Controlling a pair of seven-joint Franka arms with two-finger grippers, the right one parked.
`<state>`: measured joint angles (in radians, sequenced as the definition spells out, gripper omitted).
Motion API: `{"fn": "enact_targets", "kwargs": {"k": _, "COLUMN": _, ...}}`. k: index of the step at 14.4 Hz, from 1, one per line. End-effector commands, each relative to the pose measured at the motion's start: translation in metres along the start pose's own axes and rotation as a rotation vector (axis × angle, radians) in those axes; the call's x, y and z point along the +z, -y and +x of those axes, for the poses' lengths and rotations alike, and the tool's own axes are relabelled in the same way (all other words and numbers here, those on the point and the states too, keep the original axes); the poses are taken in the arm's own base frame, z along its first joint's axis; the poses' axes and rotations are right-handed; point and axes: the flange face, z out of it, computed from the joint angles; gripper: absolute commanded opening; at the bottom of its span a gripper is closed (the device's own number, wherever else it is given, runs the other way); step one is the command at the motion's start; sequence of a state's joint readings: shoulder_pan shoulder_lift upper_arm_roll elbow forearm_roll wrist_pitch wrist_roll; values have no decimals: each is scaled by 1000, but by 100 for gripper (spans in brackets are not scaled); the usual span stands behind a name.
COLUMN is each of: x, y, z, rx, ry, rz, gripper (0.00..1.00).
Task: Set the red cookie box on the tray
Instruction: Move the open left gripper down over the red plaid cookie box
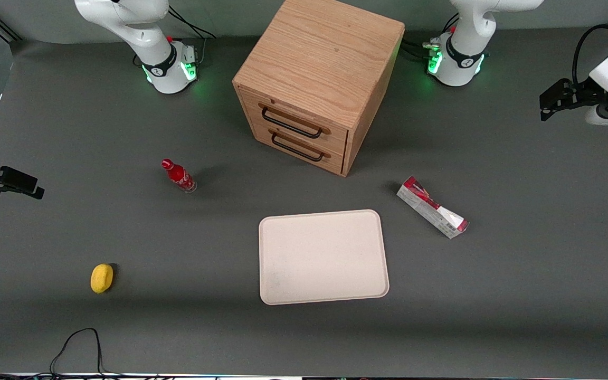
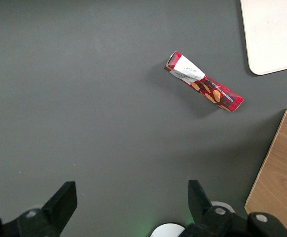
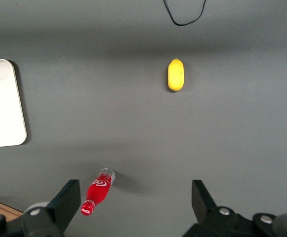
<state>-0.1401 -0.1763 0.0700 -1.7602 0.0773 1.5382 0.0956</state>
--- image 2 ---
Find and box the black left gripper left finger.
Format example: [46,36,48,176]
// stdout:
[0,181,78,237]

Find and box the red cookie box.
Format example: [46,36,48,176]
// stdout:
[164,50,245,113]

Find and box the wooden drawer cabinet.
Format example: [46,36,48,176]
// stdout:
[244,109,287,237]

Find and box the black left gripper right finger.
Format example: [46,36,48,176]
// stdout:
[187,180,287,237]

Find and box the cream plastic tray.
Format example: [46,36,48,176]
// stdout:
[240,0,287,76]

